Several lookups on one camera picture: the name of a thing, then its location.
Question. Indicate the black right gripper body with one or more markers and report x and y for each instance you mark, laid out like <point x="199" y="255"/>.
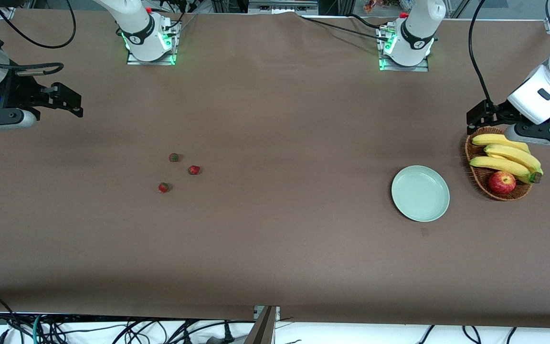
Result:
<point x="17" y="91"/>

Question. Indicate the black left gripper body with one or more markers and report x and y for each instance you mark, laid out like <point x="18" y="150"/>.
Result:
<point x="498" y="111"/>

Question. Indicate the red strawberry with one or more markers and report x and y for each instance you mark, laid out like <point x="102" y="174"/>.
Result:
<point x="194" y="170"/>
<point x="163" y="188"/>
<point x="174" y="157"/>

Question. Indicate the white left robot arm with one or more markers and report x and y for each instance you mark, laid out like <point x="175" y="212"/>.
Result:
<point x="542" y="95"/>

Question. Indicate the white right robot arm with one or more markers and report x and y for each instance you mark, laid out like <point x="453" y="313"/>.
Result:
<point x="136" y="24"/>

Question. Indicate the pale green round plate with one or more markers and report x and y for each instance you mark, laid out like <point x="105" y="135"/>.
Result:
<point x="420" y="193"/>

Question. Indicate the brown wicker basket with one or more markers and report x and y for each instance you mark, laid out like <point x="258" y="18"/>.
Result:
<point x="482" y="179"/>

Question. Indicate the red apple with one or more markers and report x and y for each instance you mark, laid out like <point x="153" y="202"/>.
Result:
<point x="502" y="182"/>

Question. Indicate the orange background object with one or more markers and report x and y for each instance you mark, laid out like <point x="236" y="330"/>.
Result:
<point x="373" y="5"/>

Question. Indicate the grey background device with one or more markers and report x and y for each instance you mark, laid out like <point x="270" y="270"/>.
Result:
<point x="280" y="7"/>

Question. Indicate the brown table cover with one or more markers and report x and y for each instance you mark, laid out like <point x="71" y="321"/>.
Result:
<point x="275" y="239"/>

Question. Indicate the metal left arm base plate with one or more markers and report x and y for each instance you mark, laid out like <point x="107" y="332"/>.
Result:
<point x="420" y="68"/>

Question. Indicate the aluminium frame profile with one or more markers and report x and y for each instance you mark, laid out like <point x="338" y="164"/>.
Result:
<point x="548" y="26"/>
<point x="6" y="14"/>

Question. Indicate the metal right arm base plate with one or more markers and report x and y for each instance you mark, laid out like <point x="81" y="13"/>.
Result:
<point x="160" y="61"/>

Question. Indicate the metal table bracket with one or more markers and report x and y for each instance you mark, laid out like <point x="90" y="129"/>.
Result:
<point x="257" y="311"/>

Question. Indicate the brown wooden post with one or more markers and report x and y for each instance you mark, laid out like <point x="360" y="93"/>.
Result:
<point x="263" y="329"/>

